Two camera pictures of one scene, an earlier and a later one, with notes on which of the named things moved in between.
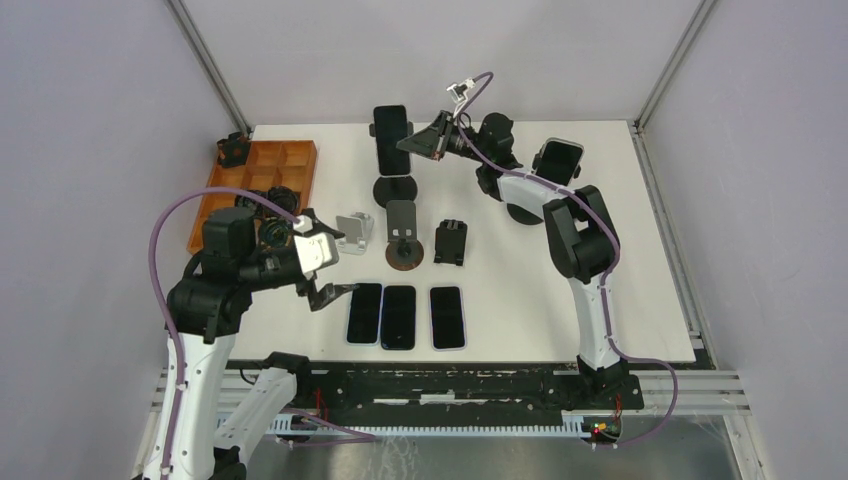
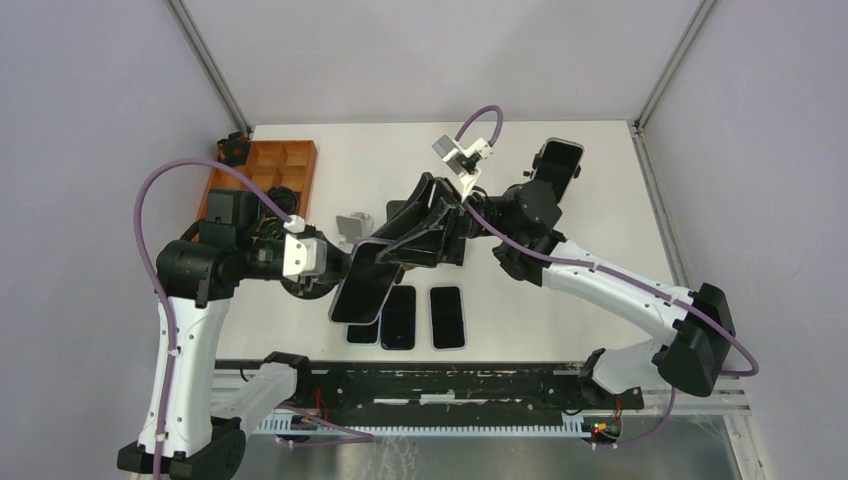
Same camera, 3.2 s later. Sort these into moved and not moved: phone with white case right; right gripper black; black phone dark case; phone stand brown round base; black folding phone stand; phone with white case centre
Moved: right gripper black; phone stand brown round base
Not moved: phone with white case right; phone with white case centre; black phone dark case; black folding phone stand
